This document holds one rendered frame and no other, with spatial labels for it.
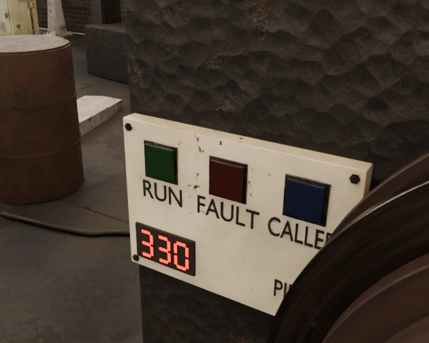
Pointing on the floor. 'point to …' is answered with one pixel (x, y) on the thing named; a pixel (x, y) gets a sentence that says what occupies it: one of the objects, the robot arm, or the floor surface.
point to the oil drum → (31, 120)
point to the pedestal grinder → (56, 20)
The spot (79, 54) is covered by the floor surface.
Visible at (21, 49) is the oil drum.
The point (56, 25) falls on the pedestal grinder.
